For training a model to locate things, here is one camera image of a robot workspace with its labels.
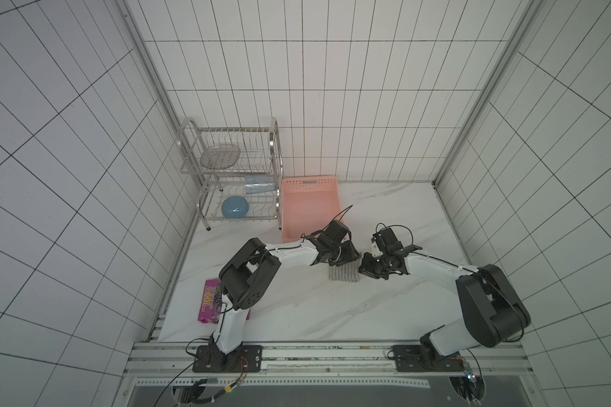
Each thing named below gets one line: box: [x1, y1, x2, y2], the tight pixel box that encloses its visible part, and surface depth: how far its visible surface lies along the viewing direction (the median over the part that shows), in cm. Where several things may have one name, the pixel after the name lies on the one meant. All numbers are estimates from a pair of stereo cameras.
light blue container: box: [244, 176, 275, 195], surface depth 112 cm
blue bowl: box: [221, 195, 249, 219], surface depth 105 cm
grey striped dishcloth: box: [328, 257, 363, 283], surface depth 89 cm
